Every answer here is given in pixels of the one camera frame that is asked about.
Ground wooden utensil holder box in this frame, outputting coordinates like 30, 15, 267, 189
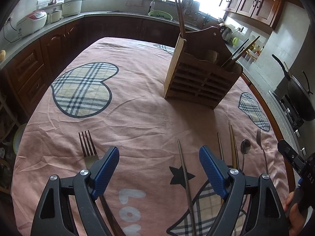
164, 26, 243, 109

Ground lower wooden cabinets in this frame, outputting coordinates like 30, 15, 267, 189
5, 19, 289, 201

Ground white tall cooker pot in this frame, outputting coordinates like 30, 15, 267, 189
62, 0, 82, 18

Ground metal fork right side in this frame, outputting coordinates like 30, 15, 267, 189
256, 128, 269, 174

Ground person's right hand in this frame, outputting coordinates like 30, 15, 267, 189
282, 192, 307, 236

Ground metal spoon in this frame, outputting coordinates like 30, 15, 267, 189
241, 139, 251, 171

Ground dish drying rack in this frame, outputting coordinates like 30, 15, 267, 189
182, 0, 205, 29

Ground metal fork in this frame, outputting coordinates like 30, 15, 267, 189
256, 128, 269, 174
79, 131, 125, 235

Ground green colander basket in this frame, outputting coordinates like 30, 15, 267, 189
148, 10, 173, 20

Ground black wok with lid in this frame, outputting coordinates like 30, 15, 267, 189
272, 54, 314, 122

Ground gas stove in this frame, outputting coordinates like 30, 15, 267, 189
268, 91, 314, 158

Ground pink heart-pattern tablecloth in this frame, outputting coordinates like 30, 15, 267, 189
12, 38, 289, 235

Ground pink white rice cooker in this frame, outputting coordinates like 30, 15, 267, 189
16, 11, 47, 38

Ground wooden chopstick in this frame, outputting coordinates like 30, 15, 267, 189
177, 0, 186, 39
229, 122, 238, 169
175, 0, 185, 39
231, 125, 240, 170
224, 36, 260, 67

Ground electric kettle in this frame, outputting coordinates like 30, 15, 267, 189
218, 23, 232, 43

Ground spice jar set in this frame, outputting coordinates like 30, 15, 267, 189
245, 45, 262, 64

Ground metal fork left side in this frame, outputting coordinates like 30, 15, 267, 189
79, 131, 125, 235

